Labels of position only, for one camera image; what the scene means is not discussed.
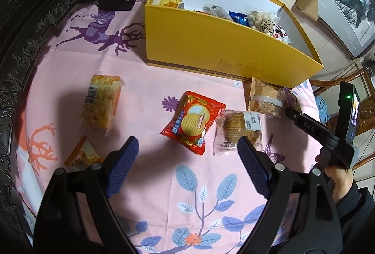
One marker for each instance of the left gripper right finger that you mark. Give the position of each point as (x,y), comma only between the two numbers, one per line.
(299,215)

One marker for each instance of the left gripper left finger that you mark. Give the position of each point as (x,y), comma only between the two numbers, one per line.
(76,216)

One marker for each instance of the orange bread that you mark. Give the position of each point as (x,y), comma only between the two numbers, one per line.
(101,102)

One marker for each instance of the white ball snack bag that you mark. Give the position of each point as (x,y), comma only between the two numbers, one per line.
(267,22)

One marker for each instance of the blue cookie snack bag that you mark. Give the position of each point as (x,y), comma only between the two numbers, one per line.
(239,18)

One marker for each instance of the pale green snack packet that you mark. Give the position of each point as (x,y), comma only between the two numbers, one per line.
(216,11)

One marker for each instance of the black sleeve forearm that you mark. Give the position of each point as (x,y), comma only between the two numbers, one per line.
(356,215)

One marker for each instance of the right hand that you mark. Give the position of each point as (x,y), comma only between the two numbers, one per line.
(343,180)

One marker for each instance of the blue cloth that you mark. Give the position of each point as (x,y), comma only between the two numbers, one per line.
(323,110)

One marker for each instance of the wooden chair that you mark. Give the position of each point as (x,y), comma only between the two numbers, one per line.
(354,113)

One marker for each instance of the small orange snack packet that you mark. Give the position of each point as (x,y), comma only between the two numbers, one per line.
(82,156)

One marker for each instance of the tan peanut snack packet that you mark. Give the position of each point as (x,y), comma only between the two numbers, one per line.
(269,100)

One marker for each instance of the round pastry clear wrap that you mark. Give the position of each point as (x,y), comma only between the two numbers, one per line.
(232,125)

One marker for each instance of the pink floral tablecloth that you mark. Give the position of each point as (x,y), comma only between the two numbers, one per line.
(173,201)

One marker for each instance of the red biscuit packet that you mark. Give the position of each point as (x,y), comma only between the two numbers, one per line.
(193,121)

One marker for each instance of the cardboard piece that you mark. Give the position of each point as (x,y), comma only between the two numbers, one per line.
(309,8)

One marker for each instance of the yellow cardboard box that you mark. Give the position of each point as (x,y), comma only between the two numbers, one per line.
(188,39)

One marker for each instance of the dark carved wooden furniture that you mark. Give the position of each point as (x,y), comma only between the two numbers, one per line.
(24,28)

